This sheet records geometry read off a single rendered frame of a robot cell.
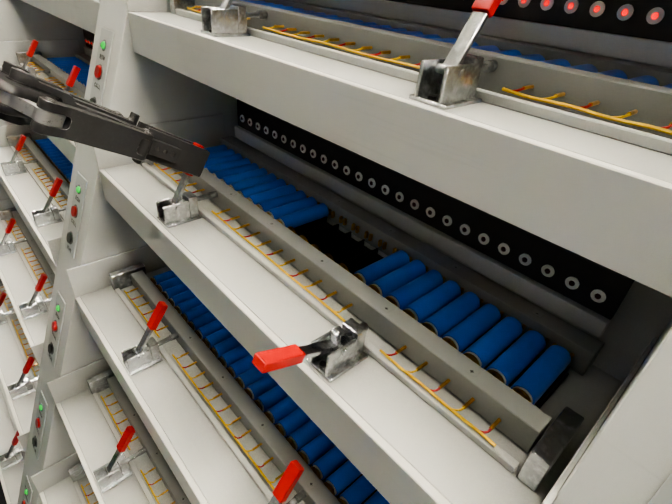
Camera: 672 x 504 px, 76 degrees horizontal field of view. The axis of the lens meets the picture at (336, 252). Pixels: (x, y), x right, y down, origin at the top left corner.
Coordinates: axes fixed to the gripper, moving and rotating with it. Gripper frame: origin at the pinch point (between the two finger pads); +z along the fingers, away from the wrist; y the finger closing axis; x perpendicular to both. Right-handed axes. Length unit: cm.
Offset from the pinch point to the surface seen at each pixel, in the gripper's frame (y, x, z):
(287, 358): 27.2, -6.1, -2.7
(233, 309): 16.1, -9.1, 2.0
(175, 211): 1.0, -6.0, 2.6
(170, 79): -18.0, 6.6, 6.2
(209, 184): -1.6, -2.5, 7.0
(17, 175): -68, -27, 7
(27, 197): -56, -27, 7
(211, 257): 9.0, -7.4, 3.2
